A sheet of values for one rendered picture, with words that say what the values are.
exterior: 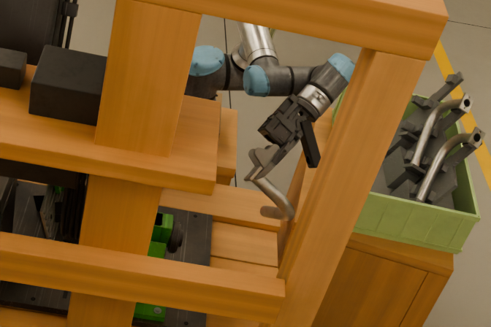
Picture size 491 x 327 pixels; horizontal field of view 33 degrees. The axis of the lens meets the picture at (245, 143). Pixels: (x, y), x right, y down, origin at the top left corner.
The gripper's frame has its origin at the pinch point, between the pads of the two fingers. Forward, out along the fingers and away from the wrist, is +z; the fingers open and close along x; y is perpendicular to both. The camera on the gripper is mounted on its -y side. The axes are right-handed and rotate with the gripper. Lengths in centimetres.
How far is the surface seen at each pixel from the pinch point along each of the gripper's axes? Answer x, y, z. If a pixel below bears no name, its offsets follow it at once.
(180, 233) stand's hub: -6.5, 4.4, 21.2
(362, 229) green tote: -60, -46, -22
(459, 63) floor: -290, -100, -199
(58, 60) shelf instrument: 28, 49, 15
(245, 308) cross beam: 18.0, -12.5, 25.9
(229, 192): -55, -6, -1
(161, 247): -3.9, 5.8, 26.7
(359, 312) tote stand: -78, -69, -5
